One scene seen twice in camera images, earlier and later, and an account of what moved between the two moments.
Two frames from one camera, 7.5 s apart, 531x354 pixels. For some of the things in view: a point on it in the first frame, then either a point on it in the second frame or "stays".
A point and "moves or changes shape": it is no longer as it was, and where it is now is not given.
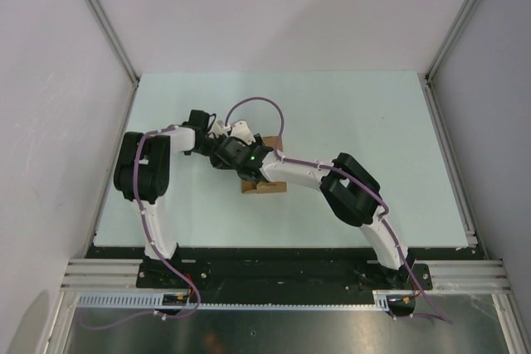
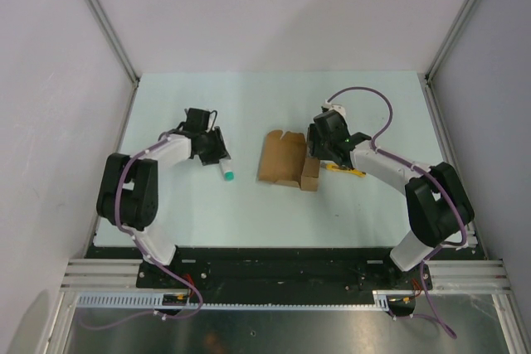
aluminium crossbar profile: [448, 277] stays
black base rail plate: [282, 270] stays
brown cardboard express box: [250, 187] moves or changes shape
